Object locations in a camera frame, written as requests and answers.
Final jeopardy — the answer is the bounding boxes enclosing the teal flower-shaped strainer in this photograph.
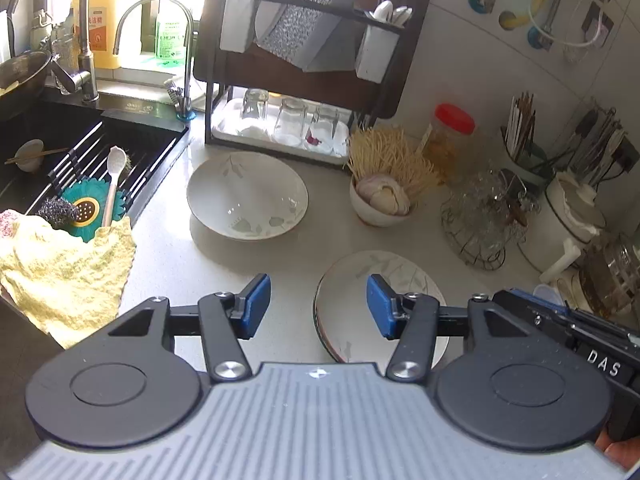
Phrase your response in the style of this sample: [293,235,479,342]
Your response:
[56,175,132,244]

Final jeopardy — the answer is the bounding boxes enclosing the large leaf-print bowl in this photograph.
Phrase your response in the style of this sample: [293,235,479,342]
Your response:
[186,151,309,241]

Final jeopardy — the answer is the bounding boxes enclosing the leaf-print plate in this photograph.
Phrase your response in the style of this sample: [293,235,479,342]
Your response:
[313,251,447,367]

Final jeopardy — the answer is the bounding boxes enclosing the red-lid clear jar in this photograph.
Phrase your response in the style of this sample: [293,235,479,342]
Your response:
[421,103,477,183]

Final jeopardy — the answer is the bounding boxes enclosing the black kitchen sink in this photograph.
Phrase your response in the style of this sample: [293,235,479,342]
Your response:
[0,87,192,331]

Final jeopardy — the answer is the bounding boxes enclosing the wire basket of glass cups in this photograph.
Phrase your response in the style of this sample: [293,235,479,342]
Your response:
[440,169,540,274]

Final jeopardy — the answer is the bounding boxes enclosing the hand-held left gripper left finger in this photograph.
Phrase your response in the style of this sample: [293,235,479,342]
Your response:
[107,274,272,382]

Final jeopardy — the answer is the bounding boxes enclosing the steel wool scrubber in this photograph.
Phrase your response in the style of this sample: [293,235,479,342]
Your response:
[37,197,80,227]

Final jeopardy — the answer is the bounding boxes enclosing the white electric pot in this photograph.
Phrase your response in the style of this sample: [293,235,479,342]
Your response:
[516,170,610,286]

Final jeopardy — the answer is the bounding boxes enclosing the chopstick holder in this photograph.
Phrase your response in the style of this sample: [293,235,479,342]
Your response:
[501,127,551,178]

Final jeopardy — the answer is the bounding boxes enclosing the white plastic spoon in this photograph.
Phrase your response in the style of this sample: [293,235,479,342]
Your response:
[101,146,127,229]

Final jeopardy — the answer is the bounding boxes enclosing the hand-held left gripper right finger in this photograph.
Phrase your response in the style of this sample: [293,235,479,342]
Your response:
[366,274,533,382]

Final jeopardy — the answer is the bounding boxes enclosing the green bottle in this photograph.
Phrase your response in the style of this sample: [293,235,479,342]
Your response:
[154,4,190,62]

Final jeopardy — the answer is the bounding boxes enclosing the white cutlery holder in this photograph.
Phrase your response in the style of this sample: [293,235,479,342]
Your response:
[355,25,402,84]
[219,0,257,54]

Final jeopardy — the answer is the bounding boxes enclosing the small bowl with chopsticks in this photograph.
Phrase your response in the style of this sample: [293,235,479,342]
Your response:
[4,138,70,175]

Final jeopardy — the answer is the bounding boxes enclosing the black sink drain rack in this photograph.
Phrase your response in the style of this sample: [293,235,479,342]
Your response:
[27,119,178,223]

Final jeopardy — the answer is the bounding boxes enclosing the hanging kitchen utensils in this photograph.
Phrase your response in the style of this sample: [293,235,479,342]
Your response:
[562,104,632,187]

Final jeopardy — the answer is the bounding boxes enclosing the dark dish rack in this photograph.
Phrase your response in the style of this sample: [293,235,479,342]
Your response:
[192,0,432,167]

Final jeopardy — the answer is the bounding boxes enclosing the bundle of chopsticks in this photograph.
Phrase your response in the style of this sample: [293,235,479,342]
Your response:
[504,91,538,158]

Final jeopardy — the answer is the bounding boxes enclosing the yellow dish cloth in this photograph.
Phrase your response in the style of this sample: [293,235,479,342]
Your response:
[0,209,138,351]

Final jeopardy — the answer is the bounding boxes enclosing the tall dark kitchen faucet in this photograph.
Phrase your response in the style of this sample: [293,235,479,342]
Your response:
[6,0,102,105]

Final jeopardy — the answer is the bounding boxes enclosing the garlic bulbs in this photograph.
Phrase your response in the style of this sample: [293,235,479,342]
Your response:
[355,173,412,217]

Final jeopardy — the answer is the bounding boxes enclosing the white drip tray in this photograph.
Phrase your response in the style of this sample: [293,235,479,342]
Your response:
[210,96,352,159]

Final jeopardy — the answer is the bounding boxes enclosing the clear drinking glass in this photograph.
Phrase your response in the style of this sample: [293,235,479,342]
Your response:
[307,105,342,150]
[241,88,271,128]
[273,97,307,147]

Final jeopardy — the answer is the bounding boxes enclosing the small white bowl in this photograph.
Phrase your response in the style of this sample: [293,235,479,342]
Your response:
[348,176,417,229]

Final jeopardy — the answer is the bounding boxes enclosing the metal basin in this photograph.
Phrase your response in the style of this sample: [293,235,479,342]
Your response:
[0,50,54,107]

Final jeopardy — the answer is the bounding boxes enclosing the white ceramic spoons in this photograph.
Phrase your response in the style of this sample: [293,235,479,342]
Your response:
[371,0,414,29]

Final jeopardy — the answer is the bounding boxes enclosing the wall socket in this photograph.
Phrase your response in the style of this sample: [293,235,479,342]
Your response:
[581,1,616,45]

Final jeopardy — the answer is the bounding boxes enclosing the yellow detergent bottle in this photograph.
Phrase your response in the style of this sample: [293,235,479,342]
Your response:
[74,0,147,70]

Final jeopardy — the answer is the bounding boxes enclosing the person's right hand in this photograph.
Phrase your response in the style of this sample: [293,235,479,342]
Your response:
[604,439,640,472]

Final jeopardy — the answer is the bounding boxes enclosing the slim chrome faucet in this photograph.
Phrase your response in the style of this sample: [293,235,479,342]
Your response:
[112,0,197,117]

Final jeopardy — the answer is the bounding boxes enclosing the glass kettle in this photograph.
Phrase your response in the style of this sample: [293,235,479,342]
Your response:
[575,232,640,320]

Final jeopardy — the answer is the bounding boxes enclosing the bundle of dried noodles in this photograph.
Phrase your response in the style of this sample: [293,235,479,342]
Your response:
[346,126,442,198]

